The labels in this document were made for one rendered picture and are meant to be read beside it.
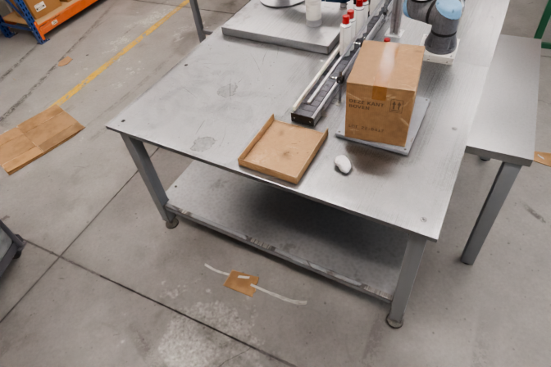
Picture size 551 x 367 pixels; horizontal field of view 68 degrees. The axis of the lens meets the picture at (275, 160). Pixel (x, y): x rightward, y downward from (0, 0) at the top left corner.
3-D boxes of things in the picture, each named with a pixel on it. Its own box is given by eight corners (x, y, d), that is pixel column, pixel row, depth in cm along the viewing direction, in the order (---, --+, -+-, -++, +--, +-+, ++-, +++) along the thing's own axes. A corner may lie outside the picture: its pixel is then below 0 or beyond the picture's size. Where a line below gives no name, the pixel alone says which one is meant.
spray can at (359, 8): (354, 33, 215) (356, -5, 201) (364, 34, 213) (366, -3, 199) (351, 38, 212) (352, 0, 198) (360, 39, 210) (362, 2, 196)
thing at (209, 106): (299, -40, 312) (299, -44, 311) (515, -20, 255) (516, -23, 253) (107, 129, 190) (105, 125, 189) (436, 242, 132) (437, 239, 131)
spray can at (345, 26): (341, 51, 205) (343, 12, 190) (351, 52, 203) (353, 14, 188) (338, 56, 202) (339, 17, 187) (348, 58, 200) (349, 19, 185)
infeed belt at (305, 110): (401, -29, 273) (402, -35, 270) (413, -28, 270) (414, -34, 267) (293, 120, 177) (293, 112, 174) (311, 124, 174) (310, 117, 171)
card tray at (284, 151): (273, 120, 180) (272, 112, 177) (328, 134, 170) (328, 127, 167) (239, 165, 163) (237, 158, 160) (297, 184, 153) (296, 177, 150)
